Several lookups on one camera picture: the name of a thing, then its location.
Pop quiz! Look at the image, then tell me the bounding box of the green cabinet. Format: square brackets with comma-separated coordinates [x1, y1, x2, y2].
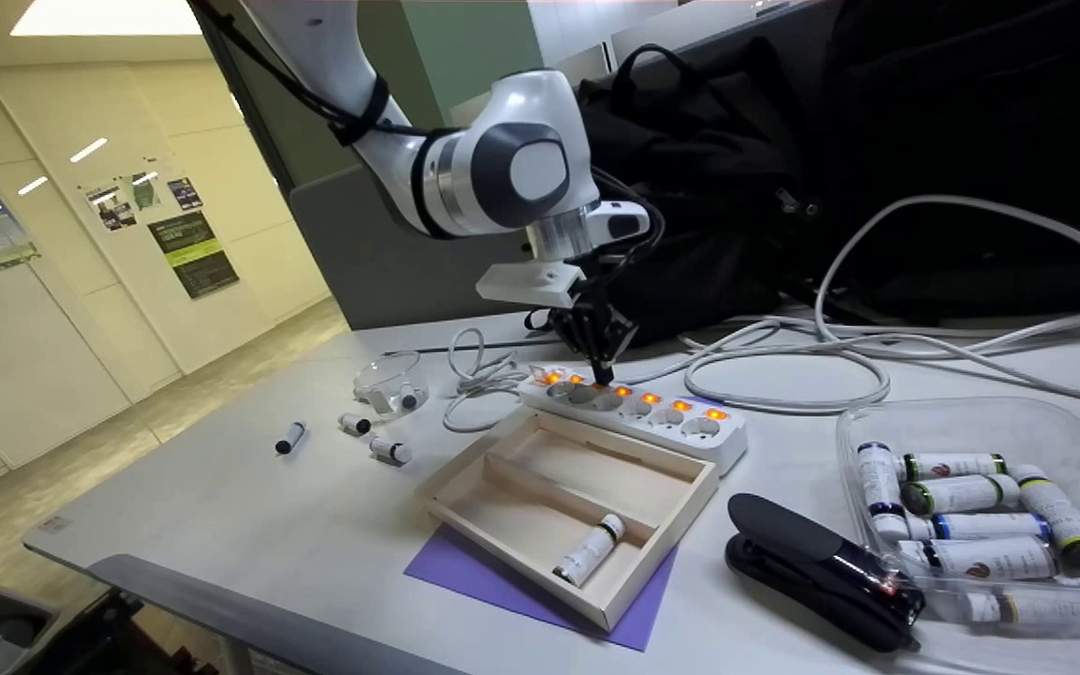
[232, 0, 546, 192]

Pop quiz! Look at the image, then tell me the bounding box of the black office chair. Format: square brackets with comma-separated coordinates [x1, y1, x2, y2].
[0, 544, 232, 675]

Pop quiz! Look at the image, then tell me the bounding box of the black stapler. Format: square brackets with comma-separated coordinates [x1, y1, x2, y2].
[718, 490, 928, 656]

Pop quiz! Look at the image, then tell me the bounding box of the small photo wall notice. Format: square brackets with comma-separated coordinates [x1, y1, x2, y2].
[166, 171, 207, 212]
[128, 167, 162, 212]
[87, 182, 141, 235]

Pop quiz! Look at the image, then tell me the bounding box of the dark green wall poster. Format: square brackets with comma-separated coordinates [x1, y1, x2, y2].
[146, 209, 243, 304]

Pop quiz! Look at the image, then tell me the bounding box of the thick white power cable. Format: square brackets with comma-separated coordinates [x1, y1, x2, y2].
[623, 192, 1080, 419]

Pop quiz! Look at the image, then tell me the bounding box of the purple paper sheet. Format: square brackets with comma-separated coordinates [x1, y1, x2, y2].
[401, 525, 681, 656]

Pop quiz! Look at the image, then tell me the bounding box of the grey partition panel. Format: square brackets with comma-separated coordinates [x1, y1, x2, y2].
[283, 71, 620, 335]

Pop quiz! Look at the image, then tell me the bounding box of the white vial green cap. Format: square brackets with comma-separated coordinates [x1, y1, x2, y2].
[1013, 460, 1080, 572]
[901, 450, 1008, 485]
[901, 472, 1026, 521]

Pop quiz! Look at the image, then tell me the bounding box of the white vial with black cap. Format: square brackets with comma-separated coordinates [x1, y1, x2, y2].
[552, 510, 631, 592]

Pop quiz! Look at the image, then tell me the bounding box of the white vial blue band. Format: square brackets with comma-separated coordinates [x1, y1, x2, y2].
[853, 440, 916, 544]
[928, 510, 1056, 544]

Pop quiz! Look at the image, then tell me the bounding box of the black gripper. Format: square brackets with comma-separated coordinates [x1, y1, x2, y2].
[546, 244, 643, 391]

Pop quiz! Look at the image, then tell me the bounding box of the clear plastic bag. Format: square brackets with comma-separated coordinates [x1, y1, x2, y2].
[350, 347, 433, 419]

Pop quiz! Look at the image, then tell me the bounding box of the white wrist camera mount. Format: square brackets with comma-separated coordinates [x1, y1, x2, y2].
[471, 257, 587, 312]

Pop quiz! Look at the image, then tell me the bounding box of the white marker bundle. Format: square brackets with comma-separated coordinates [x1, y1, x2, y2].
[832, 392, 1080, 647]

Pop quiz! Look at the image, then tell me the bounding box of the light wooden divided tray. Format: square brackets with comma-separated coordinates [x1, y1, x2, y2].
[416, 405, 725, 632]

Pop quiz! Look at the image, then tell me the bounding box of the black backpack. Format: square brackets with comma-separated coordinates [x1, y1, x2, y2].
[522, 32, 847, 355]

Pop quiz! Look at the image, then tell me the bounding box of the white multi-switch power strip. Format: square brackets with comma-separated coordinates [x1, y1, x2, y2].
[512, 364, 750, 479]

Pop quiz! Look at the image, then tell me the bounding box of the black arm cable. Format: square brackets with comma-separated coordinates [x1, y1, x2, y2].
[187, 0, 457, 146]

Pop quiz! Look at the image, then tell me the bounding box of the white vial dark band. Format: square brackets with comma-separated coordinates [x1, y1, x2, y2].
[957, 580, 1080, 637]
[892, 535, 1062, 584]

